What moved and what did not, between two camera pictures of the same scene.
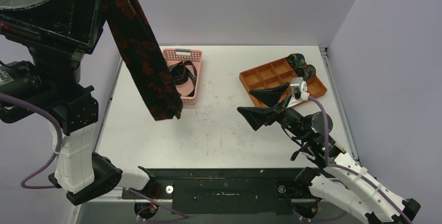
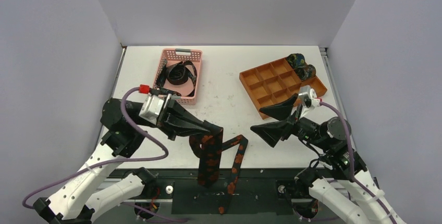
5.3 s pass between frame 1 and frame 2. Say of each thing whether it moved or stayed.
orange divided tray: stayed
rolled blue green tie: stayed
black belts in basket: stayed
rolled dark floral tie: stayed
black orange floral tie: moved
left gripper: moved
